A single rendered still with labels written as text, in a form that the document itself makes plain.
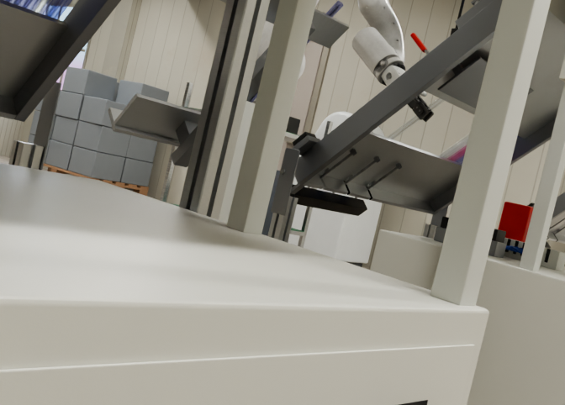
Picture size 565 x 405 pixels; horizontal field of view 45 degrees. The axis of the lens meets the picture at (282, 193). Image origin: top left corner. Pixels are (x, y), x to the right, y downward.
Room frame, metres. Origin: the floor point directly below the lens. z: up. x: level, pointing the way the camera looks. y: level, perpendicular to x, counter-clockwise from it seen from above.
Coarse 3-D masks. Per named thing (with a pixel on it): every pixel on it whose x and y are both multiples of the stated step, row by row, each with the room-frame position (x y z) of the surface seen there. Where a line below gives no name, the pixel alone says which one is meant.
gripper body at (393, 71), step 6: (390, 66) 1.84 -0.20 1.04; (396, 66) 1.86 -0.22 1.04; (402, 66) 1.88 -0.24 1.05; (384, 72) 1.85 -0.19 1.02; (390, 72) 1.83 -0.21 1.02; (396, 72) 1.82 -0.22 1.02; (402, 72) 1.84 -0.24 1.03; (384, 78) 1.85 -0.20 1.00; (390, 78) 1.84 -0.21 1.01; (396, 78) 1.81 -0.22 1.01; (384, 84) 1.90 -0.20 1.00
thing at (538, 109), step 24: (552, 24) 1.60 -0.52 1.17; (480, 48) 1.59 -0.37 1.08; (552, 48) 1.69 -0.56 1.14; (456, 72) 1.59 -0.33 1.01; (480, 72) 1.60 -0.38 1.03; (552, 72) 1.80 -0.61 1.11; (456, 96) 1.66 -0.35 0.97; (528, 96) 1.87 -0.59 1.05; (552, 96) 1.92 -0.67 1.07; (528, 120) 2.00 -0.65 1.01
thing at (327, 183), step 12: (312, 180) 1.81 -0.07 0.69; (324, 180) 1.86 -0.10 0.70; (336, 180) 1.91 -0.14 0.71; (348, 192) 1.93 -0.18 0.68; (360, 192) 1.97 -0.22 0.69; (372, 192) 2.02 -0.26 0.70; (384, 192) 2.08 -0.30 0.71; (396, 204) 2.10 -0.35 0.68; (408, 204) 2.15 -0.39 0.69; (420, 204) 2.22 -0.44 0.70
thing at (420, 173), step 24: (360, 144) 1.79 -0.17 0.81; (384, 144) 1.83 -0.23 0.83; (336, 168) 1.86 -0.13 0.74; (360, 168) 1.91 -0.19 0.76; (384, 168) 1.96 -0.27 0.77; (408, 168) 2.01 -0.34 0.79; (432, 168) 2.06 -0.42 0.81; (456, 168) 2.12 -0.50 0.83; (408, 192) 2.16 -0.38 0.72; (432, 192) 2.23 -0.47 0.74
